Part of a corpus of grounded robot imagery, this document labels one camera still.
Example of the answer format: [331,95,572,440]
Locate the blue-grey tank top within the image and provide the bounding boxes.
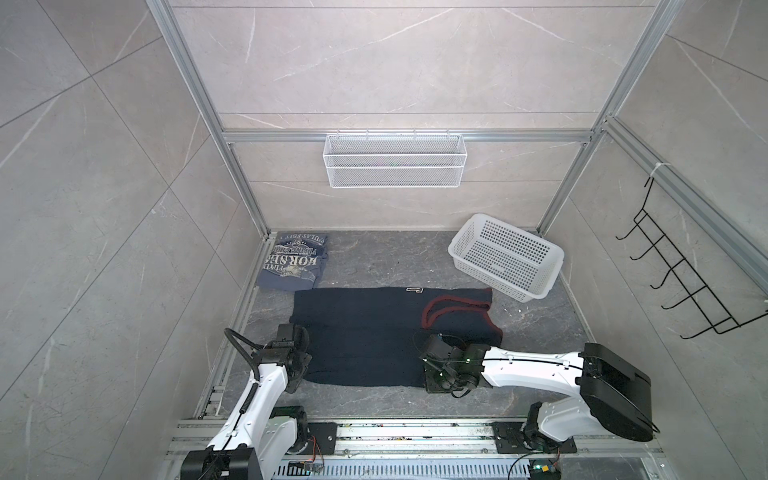
[256,233,328,292]

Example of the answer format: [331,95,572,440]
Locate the white plastic laundry basket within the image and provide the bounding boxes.
[448,214,565,303]

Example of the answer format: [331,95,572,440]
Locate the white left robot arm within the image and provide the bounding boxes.
[180,346,311,479]

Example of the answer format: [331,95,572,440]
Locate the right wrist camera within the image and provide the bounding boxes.
[420,335,464,362]

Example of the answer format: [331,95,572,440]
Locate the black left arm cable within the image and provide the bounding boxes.
[223,327,265,382]

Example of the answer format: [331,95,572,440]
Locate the dark navy tank top pile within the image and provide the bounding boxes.
[290,287,503,387]

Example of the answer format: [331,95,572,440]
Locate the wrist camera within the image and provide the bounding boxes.
[272,323,310,352]
[420,335,464,362]

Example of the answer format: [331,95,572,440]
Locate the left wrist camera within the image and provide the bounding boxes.
[272,323,310,352]

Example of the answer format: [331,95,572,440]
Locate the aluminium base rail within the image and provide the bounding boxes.
[165,418,664,461]

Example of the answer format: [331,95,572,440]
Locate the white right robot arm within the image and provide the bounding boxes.
[420,335,659,453]

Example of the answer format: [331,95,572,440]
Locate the grey slotted cable duct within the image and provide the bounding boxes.
[273,458,531,479]

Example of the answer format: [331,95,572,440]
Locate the black wire hook rack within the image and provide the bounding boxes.
[615,177,767,340]

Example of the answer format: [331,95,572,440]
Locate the white wire mesh wall basket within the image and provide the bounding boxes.
[323,133,468,189]

